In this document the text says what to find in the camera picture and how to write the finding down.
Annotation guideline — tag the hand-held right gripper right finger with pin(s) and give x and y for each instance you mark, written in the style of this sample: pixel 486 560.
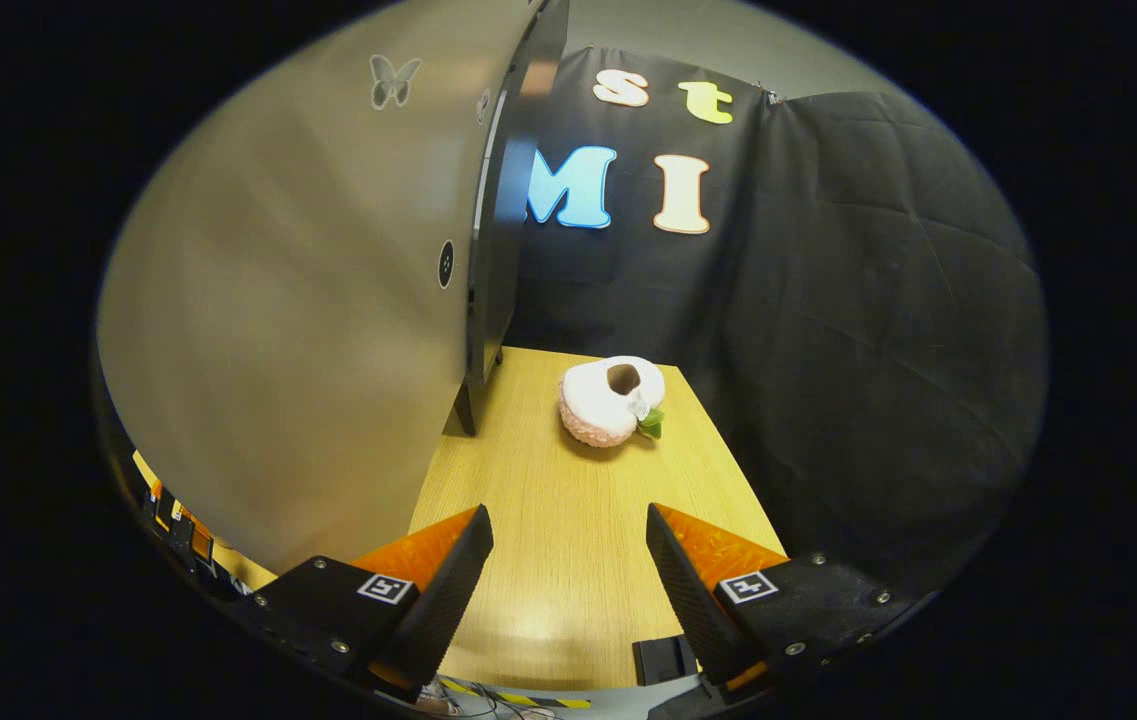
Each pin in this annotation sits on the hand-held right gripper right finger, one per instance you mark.
pixel 693 610

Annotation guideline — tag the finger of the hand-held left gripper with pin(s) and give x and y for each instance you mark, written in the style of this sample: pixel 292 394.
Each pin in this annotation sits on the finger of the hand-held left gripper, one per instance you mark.
pixel 190 540

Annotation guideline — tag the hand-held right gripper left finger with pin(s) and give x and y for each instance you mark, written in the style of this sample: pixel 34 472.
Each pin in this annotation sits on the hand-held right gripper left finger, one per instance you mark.
pixel 448 610

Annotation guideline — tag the grey cabinet door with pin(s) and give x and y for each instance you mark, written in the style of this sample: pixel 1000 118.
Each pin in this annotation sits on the grey cabinet door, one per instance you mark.
pixel 308 300

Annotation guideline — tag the small black box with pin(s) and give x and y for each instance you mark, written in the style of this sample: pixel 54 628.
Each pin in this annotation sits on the small black box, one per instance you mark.
pixel 663 660

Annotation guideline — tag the yellow black striped tape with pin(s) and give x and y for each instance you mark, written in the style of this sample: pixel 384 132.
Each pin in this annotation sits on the yellow black striped tape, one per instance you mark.
pixel 518 697

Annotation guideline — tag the white pink plush toy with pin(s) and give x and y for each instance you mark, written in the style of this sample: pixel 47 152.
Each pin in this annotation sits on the white pink plush toy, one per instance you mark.
pixel 603 400

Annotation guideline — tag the black backdrop cloth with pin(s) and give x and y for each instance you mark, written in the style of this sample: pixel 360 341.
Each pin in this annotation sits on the black backdrop cloth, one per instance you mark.
pixel 828 300

